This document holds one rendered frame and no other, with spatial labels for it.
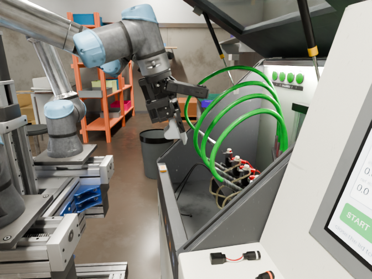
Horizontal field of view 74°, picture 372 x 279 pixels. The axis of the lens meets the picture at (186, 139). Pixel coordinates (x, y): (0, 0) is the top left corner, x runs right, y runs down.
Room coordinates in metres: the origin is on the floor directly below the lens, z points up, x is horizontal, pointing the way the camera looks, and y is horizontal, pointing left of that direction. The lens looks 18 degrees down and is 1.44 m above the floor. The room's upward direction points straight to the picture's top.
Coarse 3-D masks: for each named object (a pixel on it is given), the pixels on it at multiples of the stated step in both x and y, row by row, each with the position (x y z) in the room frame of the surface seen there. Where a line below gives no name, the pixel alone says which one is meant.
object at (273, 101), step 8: (248, 96) 0.74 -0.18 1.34; (256, 96) 0.74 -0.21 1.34; (264, 96) 0.75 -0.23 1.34; (232, 104) 0.73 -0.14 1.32; (272, 104) 0.76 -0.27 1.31; (224, 112) 0.72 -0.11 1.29; (280, 112) 0.76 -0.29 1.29; (216, 120) 0.72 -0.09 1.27; (208, 128) 0.72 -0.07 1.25; (208, 136) 0.72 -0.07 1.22; (280, 144) 0.77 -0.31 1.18; (280, 152) 0.76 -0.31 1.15; (216, 168) 0.72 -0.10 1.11; (224, 176) 0.72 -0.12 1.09
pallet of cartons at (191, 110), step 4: (180, 100) 6.34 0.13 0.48; (184, 100) 6.34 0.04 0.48; (192, 100) 6.34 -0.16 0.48; (196, 100) 6.34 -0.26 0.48; (180, 104) 5.97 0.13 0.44; (184, 104) 5.98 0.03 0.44; (188, 104) 5.98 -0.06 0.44; (192, 104) 5.99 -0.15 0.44; (196, 104) 5.99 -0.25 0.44; (180, 108) 5.97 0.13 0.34; (188, 108) 5.98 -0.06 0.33; (192, 108) 5.99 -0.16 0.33; (196, 108) 5.99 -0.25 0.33; (188, 112) 5.98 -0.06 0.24; (192, 112) 5.99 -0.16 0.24; (196, 112) 5.99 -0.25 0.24; (184, 116) 5.98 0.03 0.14; (188, 116) 5.98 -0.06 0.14; (192, 116) 5.99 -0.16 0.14; (196, 116) 5.99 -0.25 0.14; (184, 120) 6.06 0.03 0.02; (192, 120) 6.06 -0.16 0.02; (196, 120) 6.06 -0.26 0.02
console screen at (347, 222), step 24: (360, 120) 0.42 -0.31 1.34; (360, 144) 0.40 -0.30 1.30; (336, 168) 0.43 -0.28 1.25; (360, 168) 0.38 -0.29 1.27; (336, 192) 0.41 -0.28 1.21; (360, 192) 0.36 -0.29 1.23; (336, 216) 0.38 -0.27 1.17; (360, 216) 0.35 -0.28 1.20; (336, 240) 0.36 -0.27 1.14; (360, 240) 0.33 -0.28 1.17; (360, 264) 0.31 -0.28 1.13
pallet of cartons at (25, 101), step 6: (18, 96) 5.78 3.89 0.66; (24, 96) 6.07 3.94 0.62; (30, 96) 6.37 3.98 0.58; (18, 102) 5.73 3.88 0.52; (24, 102) 5.99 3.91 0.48; (30, 102) 6.31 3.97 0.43; (24, 108) 5.56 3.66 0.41; (30, 108) 5.58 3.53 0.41; (24, 114) 5.56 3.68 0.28; (30, 114) 5.57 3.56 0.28; (30, 120) 5.57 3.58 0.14
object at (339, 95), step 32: (352, 32) 0.53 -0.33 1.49; (352, 64) 0.50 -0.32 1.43; (320, 96) 0.54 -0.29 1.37; (352, 96) 0.47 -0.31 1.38; (320, 128) 0.51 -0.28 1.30; (320, 160) 0.47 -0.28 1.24; (288, 192) 0.52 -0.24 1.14; (320, 192) 0.44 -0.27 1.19; (288, 224) 0.48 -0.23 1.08; (288, 256) 0.44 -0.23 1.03; (320, 256) 0.38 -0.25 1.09
